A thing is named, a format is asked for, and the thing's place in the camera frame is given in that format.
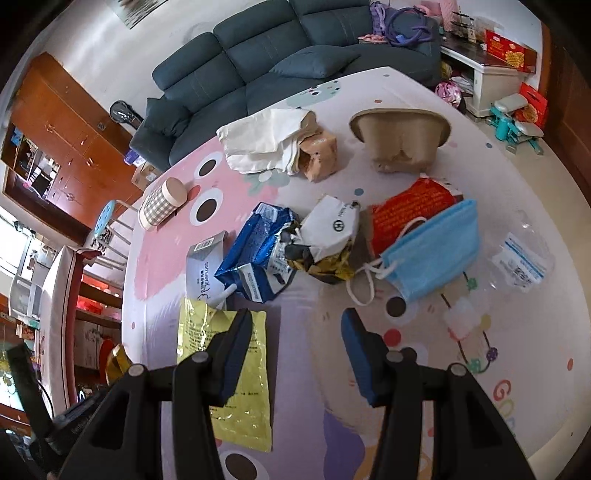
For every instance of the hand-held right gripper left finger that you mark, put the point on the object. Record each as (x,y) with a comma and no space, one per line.
(235,355)

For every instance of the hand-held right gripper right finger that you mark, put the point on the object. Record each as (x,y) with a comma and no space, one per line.
(364,360)

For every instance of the yellow foil packet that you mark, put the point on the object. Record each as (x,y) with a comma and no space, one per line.
(254,406)

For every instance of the silver cardboard box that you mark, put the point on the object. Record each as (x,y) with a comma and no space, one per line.
(205,272)

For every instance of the gold and black wrapper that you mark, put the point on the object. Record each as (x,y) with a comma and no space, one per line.
(323,270)

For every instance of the small clear plastic wrapper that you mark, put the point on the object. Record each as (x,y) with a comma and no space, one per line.
(461,321)

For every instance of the blue foil packet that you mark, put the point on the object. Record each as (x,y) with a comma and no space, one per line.
(258,240)

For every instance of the blue face mask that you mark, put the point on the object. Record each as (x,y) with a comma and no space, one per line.
(434,254)

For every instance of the white packet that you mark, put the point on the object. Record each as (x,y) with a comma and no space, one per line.
(330,226)

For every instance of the grey checked paper cup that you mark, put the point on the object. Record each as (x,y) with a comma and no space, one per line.
(159,205)

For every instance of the clear labelled plastic bag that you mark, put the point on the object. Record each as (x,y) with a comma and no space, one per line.
(521,263)

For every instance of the tan paper bag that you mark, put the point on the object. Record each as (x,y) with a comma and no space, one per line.
(318,157)

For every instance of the white cloth bag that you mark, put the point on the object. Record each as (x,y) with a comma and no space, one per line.
(258,138)

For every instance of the brown paper pulp bowl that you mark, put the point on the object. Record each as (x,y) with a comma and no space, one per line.
(397,134)

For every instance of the cartoon tablecloth table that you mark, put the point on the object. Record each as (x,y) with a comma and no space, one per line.
(314,314)

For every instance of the blue round stool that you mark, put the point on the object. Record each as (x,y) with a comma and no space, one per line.
(105,214)

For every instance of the purple packet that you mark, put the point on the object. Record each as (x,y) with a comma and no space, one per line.
(134,158)

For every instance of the small dark teal cushion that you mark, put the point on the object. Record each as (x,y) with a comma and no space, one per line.
(164,115)

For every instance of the standing fan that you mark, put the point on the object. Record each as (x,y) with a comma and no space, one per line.
(121,110)

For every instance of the teal stepper toy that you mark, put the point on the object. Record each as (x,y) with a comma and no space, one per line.
(508,120)

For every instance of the pink shiny bag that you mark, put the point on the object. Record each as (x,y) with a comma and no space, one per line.
(448,92)

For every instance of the wooden cabinet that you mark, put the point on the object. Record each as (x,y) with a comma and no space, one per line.
(69,124)

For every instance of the large dark teal cushion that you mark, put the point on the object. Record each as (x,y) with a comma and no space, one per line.
(314,62)

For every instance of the red paper bag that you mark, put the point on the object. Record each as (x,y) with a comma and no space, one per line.
(535,104)

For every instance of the white tv stand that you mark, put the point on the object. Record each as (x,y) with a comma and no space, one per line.
(489,78)

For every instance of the dark teal sofa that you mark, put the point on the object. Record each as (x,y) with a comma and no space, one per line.
(258,46)

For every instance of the pink plush item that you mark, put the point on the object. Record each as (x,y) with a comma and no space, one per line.
(374,38)

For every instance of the wooden door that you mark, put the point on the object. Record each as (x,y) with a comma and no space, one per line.
(570,92)

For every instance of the purple backpack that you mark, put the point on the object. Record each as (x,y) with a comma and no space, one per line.
(397,23)

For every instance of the red gift box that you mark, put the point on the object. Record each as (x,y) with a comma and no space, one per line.
(508,50)

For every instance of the bottle rack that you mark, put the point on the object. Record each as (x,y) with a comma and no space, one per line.
(461,23)

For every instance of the pink dotted gift bag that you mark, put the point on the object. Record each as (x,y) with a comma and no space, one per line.
(438,7)

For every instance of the wall picture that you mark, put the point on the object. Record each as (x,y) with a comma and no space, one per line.
(134,9)

